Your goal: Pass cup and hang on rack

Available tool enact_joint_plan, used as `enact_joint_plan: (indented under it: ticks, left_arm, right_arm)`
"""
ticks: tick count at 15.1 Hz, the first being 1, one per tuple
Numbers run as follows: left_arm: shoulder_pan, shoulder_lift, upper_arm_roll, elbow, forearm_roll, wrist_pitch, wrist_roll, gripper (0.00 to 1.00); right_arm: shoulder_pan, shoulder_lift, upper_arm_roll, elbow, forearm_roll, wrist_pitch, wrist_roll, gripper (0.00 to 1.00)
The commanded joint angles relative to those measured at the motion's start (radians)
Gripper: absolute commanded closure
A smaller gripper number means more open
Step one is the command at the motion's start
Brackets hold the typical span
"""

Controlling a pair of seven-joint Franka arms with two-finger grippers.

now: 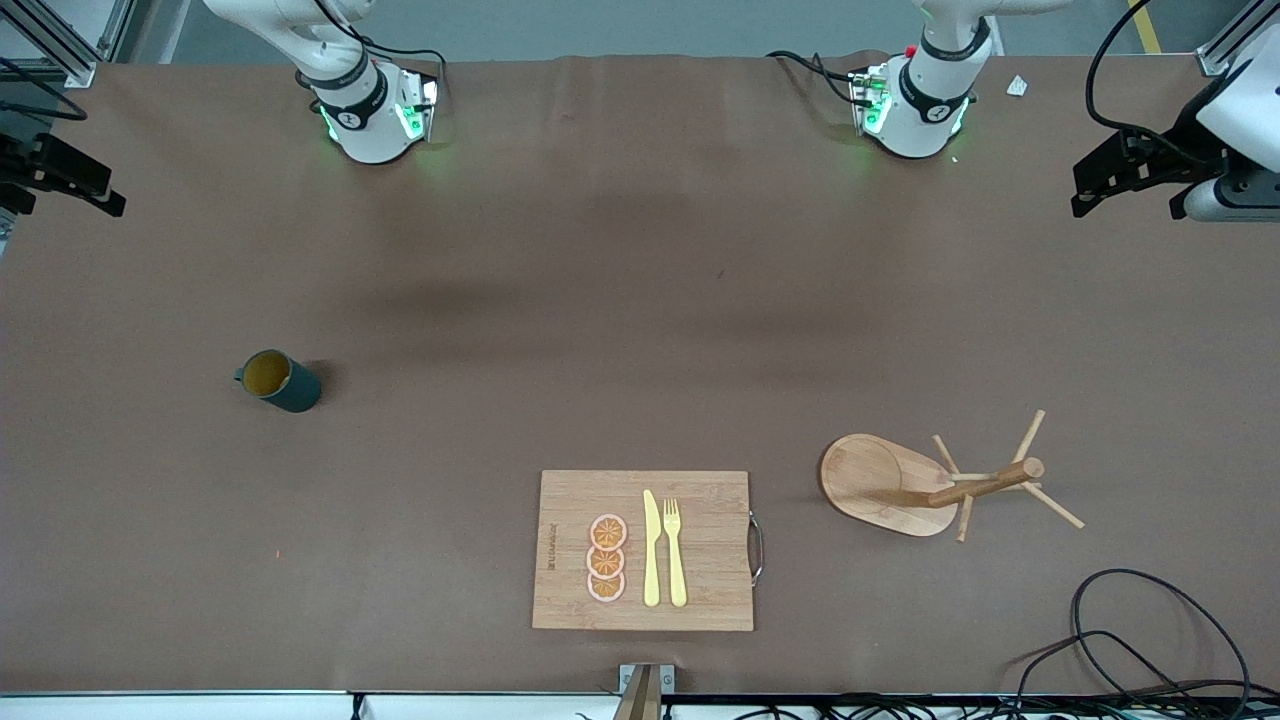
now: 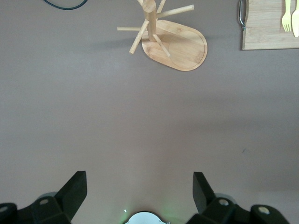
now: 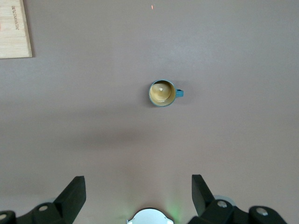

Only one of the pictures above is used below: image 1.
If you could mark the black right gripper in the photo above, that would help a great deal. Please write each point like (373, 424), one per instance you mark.
(14, 166)

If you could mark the aluminium frame profile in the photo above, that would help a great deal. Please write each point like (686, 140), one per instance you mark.
(60, 45)
(1235, 45)

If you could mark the white table edge strip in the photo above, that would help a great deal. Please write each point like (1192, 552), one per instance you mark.
(150, 706)

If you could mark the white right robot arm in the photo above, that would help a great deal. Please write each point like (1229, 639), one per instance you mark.
(370, 130)

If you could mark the wooden cup rack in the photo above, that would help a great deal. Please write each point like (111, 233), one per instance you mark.
(880, 480)

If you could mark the teal cup with yellow inside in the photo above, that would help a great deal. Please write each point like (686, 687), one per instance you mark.
(295, 390)

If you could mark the toy orange slice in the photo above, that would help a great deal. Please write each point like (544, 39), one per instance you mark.
(606, 588)
(608, 532)
(605, 562)

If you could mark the yellow plastic knife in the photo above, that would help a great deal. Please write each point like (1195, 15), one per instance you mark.
(651, 550)

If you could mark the wooden post with metal bracket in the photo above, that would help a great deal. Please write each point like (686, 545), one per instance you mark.
(640, 695)

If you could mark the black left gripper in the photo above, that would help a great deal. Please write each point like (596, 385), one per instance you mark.
(1179, 140)

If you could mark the yellow plastic fork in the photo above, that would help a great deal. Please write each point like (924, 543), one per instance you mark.
(675, 560)

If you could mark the white paper scrap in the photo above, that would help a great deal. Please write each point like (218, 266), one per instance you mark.
(1017, 86)

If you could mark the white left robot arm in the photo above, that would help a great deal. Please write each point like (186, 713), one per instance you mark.
(925, 130)

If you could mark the bamboo cutting board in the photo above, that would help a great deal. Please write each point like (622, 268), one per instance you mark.
(700, 540)

